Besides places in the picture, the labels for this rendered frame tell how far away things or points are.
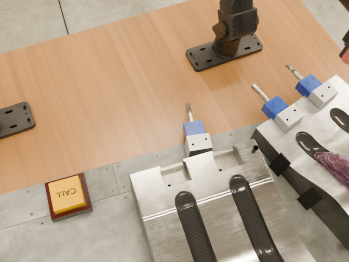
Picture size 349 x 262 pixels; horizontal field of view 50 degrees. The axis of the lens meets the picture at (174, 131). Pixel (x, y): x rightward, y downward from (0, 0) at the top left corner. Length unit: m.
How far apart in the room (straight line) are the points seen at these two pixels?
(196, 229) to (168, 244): 0.06
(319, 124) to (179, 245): 0.41
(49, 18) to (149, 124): 1.46
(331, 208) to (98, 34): 0.69
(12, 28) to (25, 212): 1.53
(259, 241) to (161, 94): 0.41
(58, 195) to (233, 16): 0.52
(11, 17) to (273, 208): 1.86
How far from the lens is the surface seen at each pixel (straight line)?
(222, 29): 0.88
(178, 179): 0.73
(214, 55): 0.97
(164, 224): 0.68
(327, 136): 0.87
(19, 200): 0.83
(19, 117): 0.90
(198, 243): 0.69
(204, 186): 0.70
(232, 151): 0.77
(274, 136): 0.82
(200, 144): 0.78
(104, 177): 0.80
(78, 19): 2.19
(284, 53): 1.04
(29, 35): 2.16
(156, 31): 1.02
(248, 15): 0.87
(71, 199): 0.76
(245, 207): 0.72
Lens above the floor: 1.55
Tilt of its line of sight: 62 degrees down
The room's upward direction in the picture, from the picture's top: 8 degrees clockwise
